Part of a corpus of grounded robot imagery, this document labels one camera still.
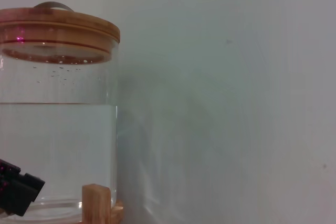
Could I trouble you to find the round bamboo jar lid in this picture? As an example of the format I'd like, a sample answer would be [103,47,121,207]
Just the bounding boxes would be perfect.
[0,7,121,65]

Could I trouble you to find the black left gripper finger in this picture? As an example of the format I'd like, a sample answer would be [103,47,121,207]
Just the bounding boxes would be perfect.
[0,158,22,183]
[0,172,46,217]

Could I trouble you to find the glass water dispenser jar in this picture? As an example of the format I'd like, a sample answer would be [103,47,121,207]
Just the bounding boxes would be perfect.
[0,36,122,222]

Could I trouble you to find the grey lid handle strap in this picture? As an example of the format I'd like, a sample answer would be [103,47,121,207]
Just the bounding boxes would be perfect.
[34,1,76,13]

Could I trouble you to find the wooden dispenser stand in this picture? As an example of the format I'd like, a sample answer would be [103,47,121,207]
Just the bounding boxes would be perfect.
[81,183,124,224]

